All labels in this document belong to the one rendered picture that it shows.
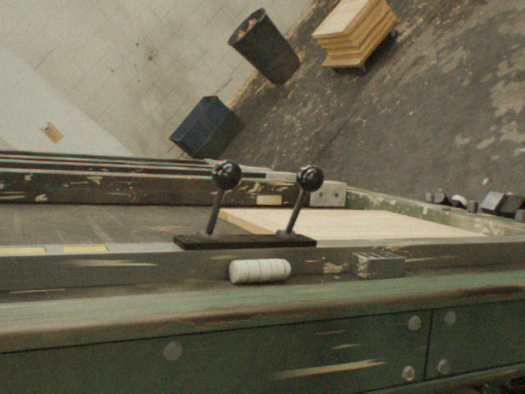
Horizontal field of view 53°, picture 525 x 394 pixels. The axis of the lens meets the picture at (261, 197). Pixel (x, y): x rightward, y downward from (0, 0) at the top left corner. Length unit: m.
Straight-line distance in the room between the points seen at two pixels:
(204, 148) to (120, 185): 4.01
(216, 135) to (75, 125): 1.42
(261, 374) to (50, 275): 0.29
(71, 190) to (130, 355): 0.91
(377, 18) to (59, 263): 3.94
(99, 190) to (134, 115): 4.90
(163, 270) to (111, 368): 0.27
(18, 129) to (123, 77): 1.80
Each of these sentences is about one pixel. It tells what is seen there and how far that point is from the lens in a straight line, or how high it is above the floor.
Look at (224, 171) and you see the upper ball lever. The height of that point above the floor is 1.53.
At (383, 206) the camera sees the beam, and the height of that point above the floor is 0.90.
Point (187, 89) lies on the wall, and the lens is 6.31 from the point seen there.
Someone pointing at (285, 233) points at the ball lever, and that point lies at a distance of 0.74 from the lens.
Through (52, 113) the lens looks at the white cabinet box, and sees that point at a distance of 4.71.
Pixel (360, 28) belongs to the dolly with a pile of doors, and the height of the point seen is 0.31.
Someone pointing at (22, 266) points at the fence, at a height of 1.63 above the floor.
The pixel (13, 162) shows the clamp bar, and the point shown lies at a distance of 1.58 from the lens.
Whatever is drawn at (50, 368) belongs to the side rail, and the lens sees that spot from 0.41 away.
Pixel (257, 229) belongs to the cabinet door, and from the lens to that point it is 1.02.
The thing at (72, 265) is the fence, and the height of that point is 1.58.
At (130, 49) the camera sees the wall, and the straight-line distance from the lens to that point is 6.19.
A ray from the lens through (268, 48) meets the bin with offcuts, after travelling 5.43.
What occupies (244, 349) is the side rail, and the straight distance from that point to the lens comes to 0.45.
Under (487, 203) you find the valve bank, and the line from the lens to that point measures 1.48.
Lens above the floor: 1.75
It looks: 25 degrees down
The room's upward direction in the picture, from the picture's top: 47 degrees counter-clockwise
